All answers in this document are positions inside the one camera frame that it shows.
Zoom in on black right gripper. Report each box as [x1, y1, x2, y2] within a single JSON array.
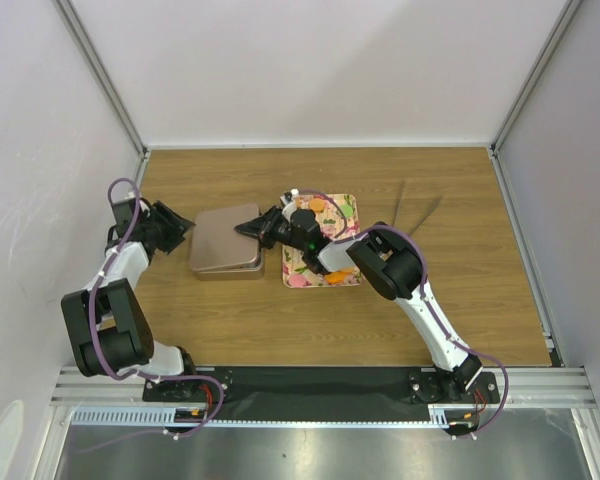
[[236, 205, 308, 252]]

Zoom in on gold cookie tin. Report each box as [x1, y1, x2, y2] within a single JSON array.
[[193, 253, 265, 281]]

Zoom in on pink tin lid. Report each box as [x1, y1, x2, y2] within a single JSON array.
[[189, 203, 262, 274]]

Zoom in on metal tongs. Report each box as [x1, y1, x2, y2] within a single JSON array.
[[391, 179, 444, 236]]

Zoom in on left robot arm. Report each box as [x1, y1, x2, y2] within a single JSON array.
[[61, 198, 264, 406]]

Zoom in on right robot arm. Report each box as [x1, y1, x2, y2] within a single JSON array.
[[252, 207, 483, 402]]

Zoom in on pink round cookie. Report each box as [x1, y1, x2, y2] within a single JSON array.
[[288, 274, 307, 288]]

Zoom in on floral serving tray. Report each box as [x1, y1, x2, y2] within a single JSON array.
[[281, 194, 362, 289]]

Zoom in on green round cookie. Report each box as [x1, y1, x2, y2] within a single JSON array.
[[341, 204, 354, 218]]

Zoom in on orange leaf cookie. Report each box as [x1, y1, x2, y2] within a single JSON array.
[[324, 271, 348, 285]]

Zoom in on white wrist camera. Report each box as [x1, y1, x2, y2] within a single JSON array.
[[280, 189, 300, 207]]

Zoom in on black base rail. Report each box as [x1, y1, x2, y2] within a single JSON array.
[[144, 365, 501, 422]]

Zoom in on grey slotted cable duct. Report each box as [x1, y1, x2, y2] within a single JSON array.
[[72, 404, 476, 431]]

